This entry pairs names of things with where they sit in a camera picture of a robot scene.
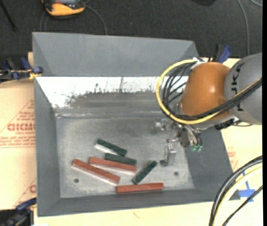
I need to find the black cylinder on white bracket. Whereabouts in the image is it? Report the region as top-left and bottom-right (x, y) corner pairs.
(214, 118), (239, 130)

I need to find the brown cardboard board, red print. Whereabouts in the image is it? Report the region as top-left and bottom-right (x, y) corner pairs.
(0, 52), (38, 212)

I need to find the dark green flat block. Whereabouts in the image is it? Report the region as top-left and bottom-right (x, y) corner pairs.
(132, 160), (158, 185)
(104, 153), (138, 166)
(96, 138), (128, 157)

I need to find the grey metal bin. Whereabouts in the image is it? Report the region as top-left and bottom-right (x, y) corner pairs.
(31, 32), (234, 216)

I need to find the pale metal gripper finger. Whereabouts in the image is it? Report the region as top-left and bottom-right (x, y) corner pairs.
(151, 121), (170, 135)
(160, 143), (178, 167)

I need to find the red-brown flat block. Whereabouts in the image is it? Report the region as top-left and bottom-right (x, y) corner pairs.
(115, 182), (165, 194)
(88, 156), (137, 173)
(72, 158), (121, 185)

